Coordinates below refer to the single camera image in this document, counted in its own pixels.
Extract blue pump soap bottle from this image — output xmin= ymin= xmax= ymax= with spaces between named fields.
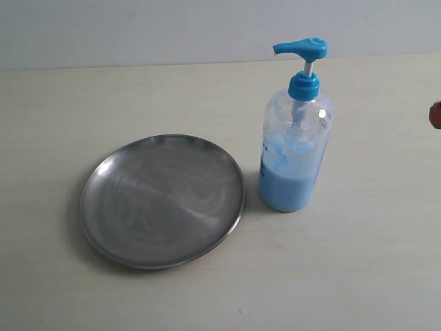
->
xmin=258 ymin=37 xmax=334 ymax=212

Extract round stainless steel plate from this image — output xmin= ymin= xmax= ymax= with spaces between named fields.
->
xmin=79 ymin=134 xmax=246 ymax=270

